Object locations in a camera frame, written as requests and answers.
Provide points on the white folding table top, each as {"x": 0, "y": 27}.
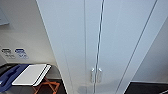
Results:
{"x": 31, "y": 74}

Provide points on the blue plastic tray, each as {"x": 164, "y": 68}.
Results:
{"x": 8, "y": 77}

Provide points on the white wall box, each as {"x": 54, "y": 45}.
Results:
{"x": 1, "y": 16}

